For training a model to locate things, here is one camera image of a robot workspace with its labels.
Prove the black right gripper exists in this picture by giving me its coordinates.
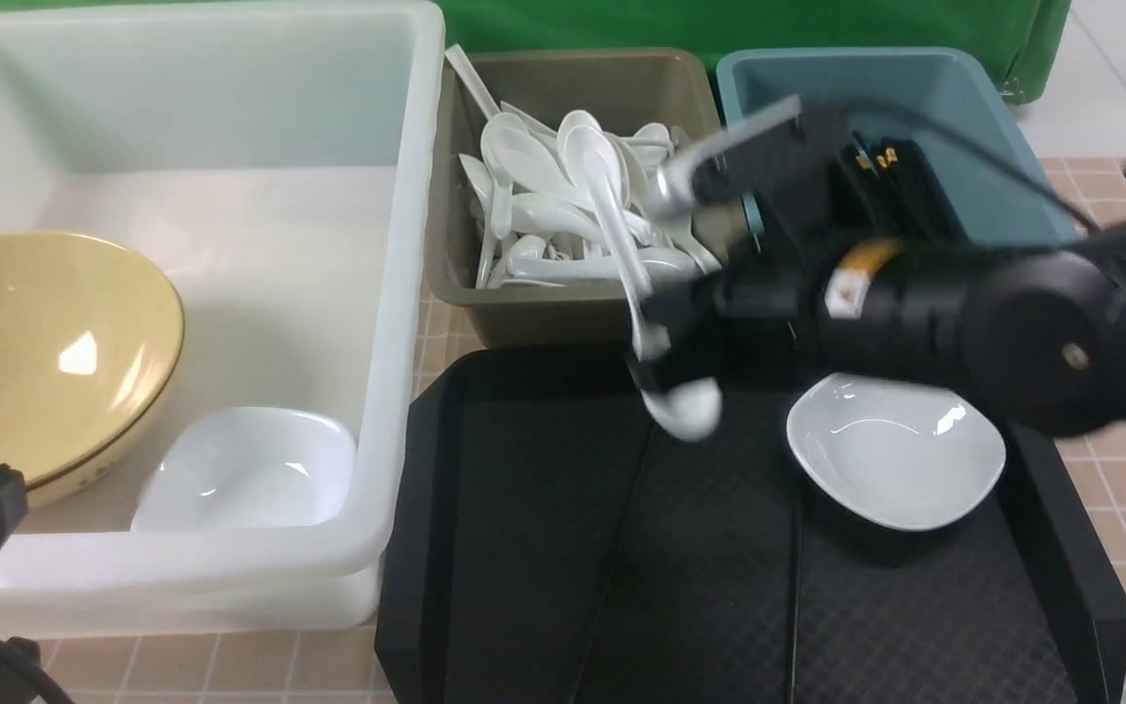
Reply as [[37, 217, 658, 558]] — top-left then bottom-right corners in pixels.
[[645, 249, 826, 378]]

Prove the white soup spoon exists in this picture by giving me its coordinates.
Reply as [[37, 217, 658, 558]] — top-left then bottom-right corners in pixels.
[[613, 210, 723, 442]]

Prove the white square dish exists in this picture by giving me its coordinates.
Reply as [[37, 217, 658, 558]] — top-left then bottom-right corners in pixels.
[[129, 407, 357, 532], [785, 374, 1007, 532]]

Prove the yellow noodle bowl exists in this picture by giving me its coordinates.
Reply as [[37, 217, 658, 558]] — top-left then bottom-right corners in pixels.
[[0, 231, 185, 484], [26, 367, 179, 509]]

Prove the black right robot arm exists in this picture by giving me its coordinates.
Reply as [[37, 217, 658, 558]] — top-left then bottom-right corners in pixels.
[[631, 222, 1126, 437]]

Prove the yellow noodle bowl in tub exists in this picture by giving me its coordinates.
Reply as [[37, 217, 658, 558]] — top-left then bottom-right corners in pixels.
[[26, 367, 179, 509]]

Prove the bundle of black chopsticks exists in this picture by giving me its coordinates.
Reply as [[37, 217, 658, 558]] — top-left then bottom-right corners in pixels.
[[842, 132, 967, 243]]

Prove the pile of white soup spoons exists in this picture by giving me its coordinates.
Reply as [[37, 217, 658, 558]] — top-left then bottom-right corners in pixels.
[[445, 45, 726, 289]]

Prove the olive green spoon bin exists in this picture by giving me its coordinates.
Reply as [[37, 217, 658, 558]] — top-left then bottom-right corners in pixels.
[[423, 48, 722, 349]]

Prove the blue chopstick bin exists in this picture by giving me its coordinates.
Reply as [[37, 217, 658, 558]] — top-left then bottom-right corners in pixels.
[[715, 46, 1076, 246]]

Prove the black serving tray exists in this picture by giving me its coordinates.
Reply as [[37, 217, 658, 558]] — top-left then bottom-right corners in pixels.
[[375, 346, 1126, 703]]

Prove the green cloth backdrop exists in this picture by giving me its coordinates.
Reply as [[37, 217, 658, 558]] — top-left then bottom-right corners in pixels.
[[0, 0, 1073, 107]]

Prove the large white plastic tub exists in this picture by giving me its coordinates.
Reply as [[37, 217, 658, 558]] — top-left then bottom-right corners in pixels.
[[0, 1, 444, 638]]

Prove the white square dish in tub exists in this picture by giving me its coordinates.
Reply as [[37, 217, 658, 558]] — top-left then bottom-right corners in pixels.
[[129, 407, 357, 532]]

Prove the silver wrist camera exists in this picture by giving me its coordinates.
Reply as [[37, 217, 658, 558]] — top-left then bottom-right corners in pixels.
[[644, 95, 850, 220]]

